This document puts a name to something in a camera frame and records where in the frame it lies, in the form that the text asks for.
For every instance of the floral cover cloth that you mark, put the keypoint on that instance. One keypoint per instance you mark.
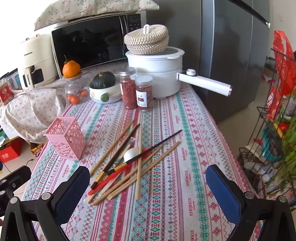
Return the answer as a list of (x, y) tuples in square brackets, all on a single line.
[(92, 11)]

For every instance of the tall jar of red berries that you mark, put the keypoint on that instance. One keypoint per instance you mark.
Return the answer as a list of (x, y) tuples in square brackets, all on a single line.
[(128, 92)]

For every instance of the red cardboard box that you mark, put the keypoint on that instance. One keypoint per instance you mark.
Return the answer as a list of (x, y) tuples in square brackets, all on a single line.
[(10, 151)]

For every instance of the white electric cooking pot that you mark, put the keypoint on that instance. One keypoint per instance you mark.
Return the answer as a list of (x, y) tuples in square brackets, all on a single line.
[(152, 71)]

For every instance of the patterned striped tablecloth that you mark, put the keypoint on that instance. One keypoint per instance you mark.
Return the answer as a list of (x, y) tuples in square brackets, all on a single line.
[(175, 180)]

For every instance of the plain black chopstick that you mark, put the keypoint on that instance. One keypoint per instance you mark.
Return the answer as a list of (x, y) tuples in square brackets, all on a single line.
[(124, 146)]

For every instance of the white ceramic spoon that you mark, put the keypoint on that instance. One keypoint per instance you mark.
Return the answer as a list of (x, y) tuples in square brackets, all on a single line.
[(130, 154)]

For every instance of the white air fryer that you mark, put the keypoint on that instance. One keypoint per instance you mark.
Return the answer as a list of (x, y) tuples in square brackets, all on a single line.
[(37, 60)]

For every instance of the black chopstick with gold end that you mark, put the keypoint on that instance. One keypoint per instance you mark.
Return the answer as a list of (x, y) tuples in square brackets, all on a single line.
[(159, 144), (143, 155)]

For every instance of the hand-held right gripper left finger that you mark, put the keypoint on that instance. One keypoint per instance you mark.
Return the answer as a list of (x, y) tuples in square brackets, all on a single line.
[(71, 192)]

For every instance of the small tangerine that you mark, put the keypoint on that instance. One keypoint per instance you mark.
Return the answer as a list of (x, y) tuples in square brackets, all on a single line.
[(74, 99), (84, 93)]

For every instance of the dark green squash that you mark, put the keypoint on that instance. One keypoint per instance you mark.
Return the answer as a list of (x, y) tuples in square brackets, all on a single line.
[(103, 80)]

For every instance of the red plastic bag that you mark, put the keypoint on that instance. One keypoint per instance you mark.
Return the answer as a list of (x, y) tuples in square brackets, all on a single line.
[(281, 69)]

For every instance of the pile of bamboo chopsticks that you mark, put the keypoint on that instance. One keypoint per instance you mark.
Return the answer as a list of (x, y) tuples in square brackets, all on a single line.
[(139, 176)]

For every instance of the clear plastic container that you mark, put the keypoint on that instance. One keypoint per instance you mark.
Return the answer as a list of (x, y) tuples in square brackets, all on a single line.
[(13, 80)]

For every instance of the white small-flower cloth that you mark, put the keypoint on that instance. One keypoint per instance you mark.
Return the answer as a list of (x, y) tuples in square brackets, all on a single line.
[(32, 111)]

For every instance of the large orange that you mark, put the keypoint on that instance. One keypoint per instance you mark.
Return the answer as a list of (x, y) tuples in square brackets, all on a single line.
[(71, 69)]

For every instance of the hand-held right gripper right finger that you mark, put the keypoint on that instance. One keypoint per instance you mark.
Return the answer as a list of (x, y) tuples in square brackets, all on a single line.
[(222, 194)]

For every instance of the green leafy vegetables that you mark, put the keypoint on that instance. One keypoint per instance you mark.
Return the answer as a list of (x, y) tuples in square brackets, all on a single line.
[(289, 148)]

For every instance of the red tin canister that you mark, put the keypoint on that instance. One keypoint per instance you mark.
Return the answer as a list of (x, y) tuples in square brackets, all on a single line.
[(4, 92)]

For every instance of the black microwave oven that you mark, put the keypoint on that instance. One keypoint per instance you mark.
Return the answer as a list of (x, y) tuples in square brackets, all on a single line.
[(92, 44)]

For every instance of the red chopstick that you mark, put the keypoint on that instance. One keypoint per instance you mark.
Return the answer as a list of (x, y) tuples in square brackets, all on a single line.
[(111, 178)]

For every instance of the clear glass jar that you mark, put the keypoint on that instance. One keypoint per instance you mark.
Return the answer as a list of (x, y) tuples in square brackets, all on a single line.
[(69, 89)]

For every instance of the pink perforated utensil holder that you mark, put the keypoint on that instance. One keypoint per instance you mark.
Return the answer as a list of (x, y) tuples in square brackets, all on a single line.
[(67, 139)]

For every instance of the short jar with white label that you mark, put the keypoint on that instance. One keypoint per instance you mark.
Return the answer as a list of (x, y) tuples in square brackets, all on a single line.
[(144, 93)]

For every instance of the grey refrigerator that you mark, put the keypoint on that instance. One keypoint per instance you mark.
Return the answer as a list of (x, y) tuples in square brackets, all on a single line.
[(219, 58)]

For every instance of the white bowl with green knob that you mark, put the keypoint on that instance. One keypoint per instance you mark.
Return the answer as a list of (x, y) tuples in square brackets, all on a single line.
[(111, 93)]

